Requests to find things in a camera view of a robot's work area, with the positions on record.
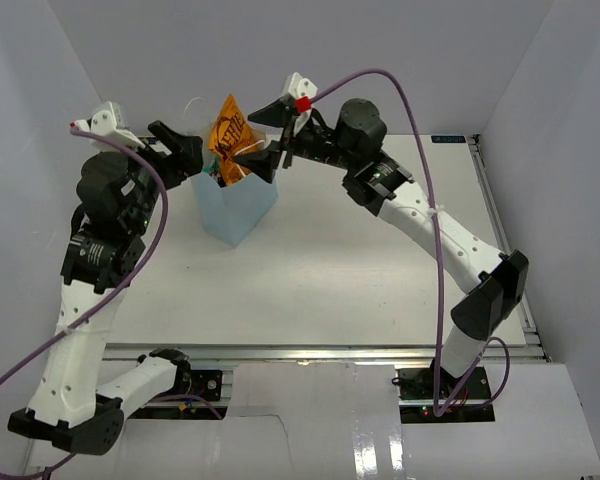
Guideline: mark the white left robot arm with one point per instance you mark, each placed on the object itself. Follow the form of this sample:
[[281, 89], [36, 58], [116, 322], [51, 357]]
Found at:
[[70, 409]]

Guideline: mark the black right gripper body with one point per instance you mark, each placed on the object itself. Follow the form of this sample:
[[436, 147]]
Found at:
[[318, 143]]

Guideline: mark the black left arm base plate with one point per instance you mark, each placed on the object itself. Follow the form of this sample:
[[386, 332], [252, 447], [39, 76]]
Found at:
[[206, 383]]

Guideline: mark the light blue paper bag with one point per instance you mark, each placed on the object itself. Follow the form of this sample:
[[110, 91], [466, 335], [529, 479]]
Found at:
[[230, 213]]

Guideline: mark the teal Fox's mint candy bag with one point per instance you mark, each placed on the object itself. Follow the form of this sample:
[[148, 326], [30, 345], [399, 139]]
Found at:
[[213, 168]]

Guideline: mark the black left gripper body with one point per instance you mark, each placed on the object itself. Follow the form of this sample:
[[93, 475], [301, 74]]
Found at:
[[150, 194]]

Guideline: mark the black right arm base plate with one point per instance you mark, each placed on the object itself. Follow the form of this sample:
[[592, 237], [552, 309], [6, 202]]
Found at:
[[418, 383]]

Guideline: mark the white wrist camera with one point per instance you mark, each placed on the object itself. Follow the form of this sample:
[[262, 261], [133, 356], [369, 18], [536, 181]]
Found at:
[[108, 121], [300, 91]]

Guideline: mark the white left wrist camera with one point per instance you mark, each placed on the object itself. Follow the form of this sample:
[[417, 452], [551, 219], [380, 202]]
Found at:
[[108, 121]]

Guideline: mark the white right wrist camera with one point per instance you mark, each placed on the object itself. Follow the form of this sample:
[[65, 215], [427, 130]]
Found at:
[[300, 91]]

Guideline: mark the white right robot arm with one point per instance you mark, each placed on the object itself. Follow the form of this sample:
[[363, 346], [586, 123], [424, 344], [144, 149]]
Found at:
[[491, 280]]

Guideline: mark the aluminium front frame rail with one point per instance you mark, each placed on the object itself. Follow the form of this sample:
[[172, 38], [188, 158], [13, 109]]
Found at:
[[121, 352]]

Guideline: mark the orange Kettle chips bag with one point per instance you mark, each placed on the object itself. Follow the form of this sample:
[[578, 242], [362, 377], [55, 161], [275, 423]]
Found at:
[[231, 136]]

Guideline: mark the white front cover sheet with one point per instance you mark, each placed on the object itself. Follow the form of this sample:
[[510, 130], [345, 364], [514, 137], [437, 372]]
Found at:
[[337, 421]]

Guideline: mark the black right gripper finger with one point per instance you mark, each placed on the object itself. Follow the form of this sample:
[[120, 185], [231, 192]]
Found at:
[[263, 163], [279, 114]]

